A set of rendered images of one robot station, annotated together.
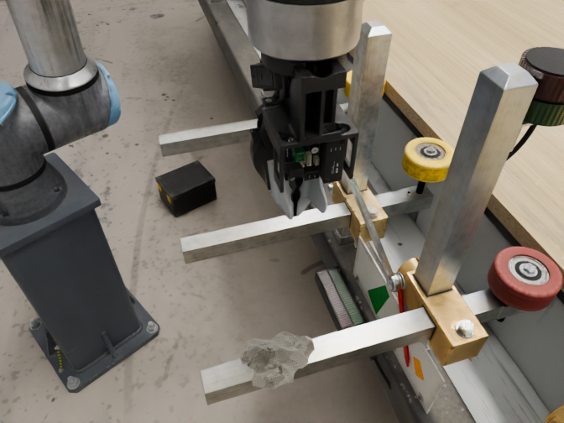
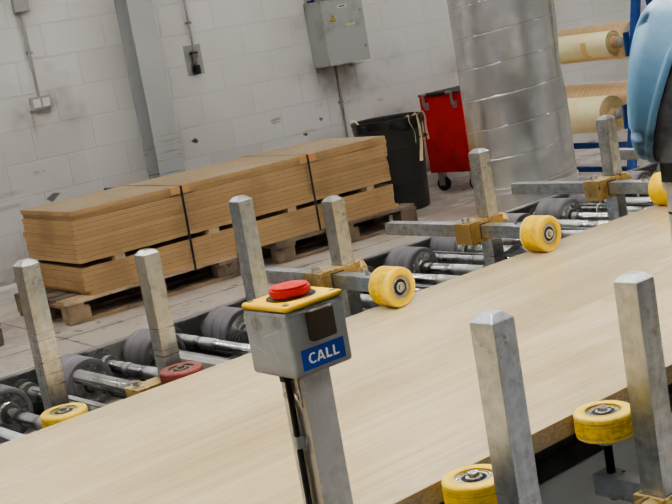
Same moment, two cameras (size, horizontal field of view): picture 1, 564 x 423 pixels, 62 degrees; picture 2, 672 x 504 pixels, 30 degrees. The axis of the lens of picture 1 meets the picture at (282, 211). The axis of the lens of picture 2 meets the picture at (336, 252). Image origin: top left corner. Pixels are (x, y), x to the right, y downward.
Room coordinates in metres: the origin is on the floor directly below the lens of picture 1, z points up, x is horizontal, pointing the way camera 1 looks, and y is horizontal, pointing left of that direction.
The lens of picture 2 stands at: (1.47, 1.13, 1.46)
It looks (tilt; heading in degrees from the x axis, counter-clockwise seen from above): 10 degrees down; 249
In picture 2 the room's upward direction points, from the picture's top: 10 degrees counter-clockwise
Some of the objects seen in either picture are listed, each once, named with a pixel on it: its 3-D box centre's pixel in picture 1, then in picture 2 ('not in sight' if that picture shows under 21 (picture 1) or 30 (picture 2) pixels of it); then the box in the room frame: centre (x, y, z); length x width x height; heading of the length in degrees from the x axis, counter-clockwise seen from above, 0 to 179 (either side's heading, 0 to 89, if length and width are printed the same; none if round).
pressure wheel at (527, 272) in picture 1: (514, 294); not in sight; (0.36, -0.31, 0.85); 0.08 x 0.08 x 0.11
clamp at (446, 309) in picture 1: (438, 305); not in sight; (0.35, -0.21, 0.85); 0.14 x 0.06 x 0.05; 17
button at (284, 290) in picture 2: not in sight; (290, 293); (1.10, 0.03, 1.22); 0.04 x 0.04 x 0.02
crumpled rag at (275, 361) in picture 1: (279, 354); not in sight; (0.27, 0.00, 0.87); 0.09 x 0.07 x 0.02; 107
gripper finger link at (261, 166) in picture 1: (274, 151); not in sight; (0.38, 0.01, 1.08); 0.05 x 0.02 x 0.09; 106
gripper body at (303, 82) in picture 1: (304, 111); not in sight; (0.36, -0.02, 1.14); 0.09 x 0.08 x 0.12; 16
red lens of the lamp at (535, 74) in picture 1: (552, 73); not in sight; (0.38, -0.24, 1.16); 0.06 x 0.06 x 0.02
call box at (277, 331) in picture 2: not in sight; (297, 334); (1.10, 0.03, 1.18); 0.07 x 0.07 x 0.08; 17
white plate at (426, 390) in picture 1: (389, 318); not in sight; (0.39, -0.16, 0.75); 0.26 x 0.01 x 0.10; 17
